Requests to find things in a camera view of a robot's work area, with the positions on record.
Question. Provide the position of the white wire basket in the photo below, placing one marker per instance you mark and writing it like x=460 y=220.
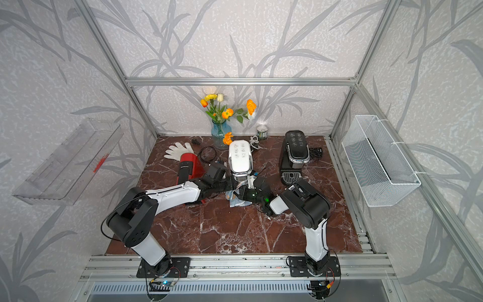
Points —
x=383 y=173

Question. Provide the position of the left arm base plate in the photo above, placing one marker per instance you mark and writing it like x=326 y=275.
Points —
x=168 y=267

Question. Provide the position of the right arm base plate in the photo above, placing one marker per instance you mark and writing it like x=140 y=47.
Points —
x=301 y=266

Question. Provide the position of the white work glove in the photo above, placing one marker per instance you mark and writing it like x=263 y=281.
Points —
x=175 y=151

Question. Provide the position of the colourful striped cloth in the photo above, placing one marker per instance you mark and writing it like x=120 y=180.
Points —
x=242 y=194

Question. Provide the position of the blue glass vase with flowers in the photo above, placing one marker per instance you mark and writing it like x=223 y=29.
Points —
x=221 y=115

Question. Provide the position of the white coffee machine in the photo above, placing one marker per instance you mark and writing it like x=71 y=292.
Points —
x=240 y=160

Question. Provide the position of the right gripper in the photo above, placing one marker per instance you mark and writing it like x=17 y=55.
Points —
x=243 y=193

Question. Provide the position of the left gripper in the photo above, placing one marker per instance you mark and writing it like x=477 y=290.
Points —
x=231 y=182

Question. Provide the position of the clear plastic wall shelf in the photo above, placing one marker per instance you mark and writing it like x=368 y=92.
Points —
x=64 y=176

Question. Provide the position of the red coffee machine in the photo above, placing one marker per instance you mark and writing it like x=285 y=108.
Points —
x=190 y=167

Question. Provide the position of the small green can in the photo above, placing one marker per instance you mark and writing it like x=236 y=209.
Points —
x=262 y=132

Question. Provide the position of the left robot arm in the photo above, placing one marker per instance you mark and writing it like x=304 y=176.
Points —
x=131 y=221

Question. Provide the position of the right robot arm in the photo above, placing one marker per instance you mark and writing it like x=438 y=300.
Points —
x=309 y=206

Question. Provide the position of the black coffee machine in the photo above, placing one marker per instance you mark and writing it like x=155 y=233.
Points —
x=294 y=155

